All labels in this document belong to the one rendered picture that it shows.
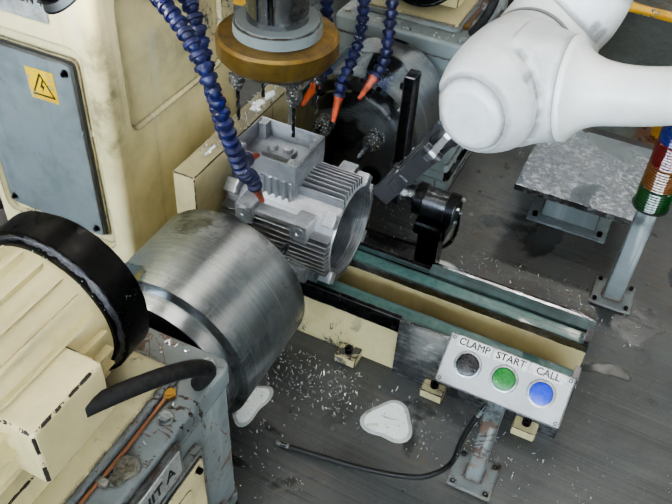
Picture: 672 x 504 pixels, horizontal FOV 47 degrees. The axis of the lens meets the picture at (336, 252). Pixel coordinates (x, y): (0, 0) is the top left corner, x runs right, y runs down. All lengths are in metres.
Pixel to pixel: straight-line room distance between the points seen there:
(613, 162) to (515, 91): 1.04
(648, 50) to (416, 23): 2.91
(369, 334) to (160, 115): 0.50
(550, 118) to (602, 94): 0.05
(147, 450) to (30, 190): 0.68
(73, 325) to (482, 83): 0.43
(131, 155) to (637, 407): 0.94
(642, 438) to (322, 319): 0.57
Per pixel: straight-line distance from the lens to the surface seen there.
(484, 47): 0.75
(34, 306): 0.74
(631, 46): 4.43
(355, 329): 1.34
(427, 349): 1.29
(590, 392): 1.43
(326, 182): 1.24
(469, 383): 1.05
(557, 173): 1.67
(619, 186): 1.69
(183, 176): 1.19
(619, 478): 1.34
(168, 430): 0.86
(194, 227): 1.07
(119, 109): 1.20
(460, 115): 0.74
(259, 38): 1.10
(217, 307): 0.99
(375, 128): 1.42
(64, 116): 1.24
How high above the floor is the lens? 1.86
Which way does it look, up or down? 43 degrees down
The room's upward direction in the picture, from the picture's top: 4 degrees clockwise
